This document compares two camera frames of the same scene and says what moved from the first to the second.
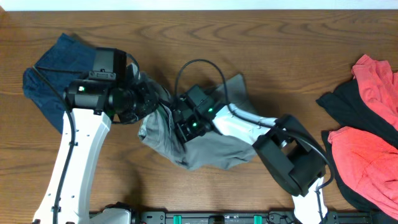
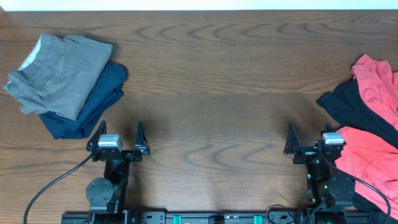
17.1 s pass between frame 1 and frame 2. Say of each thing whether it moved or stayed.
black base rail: stayed
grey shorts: moved
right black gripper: moved
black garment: stayed
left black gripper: moved
